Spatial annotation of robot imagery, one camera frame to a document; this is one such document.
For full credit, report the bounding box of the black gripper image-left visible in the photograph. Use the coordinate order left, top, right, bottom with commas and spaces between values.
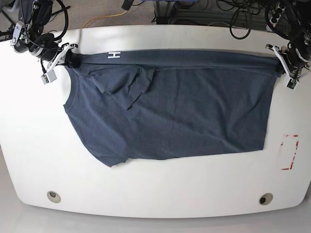
37, 45, 81, 68

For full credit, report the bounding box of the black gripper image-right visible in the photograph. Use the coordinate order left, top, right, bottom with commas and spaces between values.
276, 47, 311, 78

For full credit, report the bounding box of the dark blue T-shirt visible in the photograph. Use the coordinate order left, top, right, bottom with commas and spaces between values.
64, 50, 280, 166

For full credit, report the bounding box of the white power strip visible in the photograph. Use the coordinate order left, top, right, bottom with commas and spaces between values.
269, 2, 285, 28

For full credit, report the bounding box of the red tape rectangle marking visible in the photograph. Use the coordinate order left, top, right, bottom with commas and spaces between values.
278, 134, 299, 170

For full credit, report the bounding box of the right table grommet hole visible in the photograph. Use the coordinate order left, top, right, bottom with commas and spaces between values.
259, 193, 273, 205

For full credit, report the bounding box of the table grommet hole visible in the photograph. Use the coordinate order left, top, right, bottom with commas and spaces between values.
47, 191, 61, 203
259, 193, 273, 205

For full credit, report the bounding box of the left table grommet hole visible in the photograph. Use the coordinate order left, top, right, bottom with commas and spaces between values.
47, 191, 61, 203

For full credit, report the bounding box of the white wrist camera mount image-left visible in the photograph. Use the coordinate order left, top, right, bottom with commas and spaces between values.
41, 43, 78, 84

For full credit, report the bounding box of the black floor cable bundle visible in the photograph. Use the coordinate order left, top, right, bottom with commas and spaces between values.
206, 0, 268, 41

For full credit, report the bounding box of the yellow cable on floor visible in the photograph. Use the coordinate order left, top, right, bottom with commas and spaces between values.
83, 9, 127, 28

